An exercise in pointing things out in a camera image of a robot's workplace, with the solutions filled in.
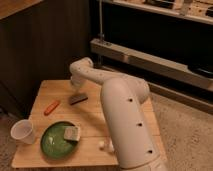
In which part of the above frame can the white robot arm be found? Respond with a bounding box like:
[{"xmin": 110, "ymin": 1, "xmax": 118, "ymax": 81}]
[{"xmin": 69, "ymin": 57, "xmax": 168, "ymax": 171}]

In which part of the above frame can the orange carrot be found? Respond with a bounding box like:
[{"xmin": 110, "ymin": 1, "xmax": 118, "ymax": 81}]
[{"xmin": 44, "ymin": 100, "xmax": 60, "ymax": 116}]

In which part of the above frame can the grey-green sponge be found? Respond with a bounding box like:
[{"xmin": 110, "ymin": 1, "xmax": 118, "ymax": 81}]
[{"xmin": 64, "ymin": 126, "xmax": 81, "ymax": 141}]

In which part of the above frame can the green plate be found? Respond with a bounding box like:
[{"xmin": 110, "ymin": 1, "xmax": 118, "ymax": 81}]
[{"xmin": 40, "ymin": 121, "xmax": 78, "ymax": 159}]

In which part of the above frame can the white paper cup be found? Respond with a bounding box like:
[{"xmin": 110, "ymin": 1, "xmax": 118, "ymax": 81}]
[{"xmin": 10, "ymin": 119, "xmax": 35, "ymax": 144}]

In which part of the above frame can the grey metal shelf frame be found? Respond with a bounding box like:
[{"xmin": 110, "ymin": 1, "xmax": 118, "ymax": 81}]
[{"xmin": 89, "ymin": 0, "xmax": 213, "ymax": 114}]

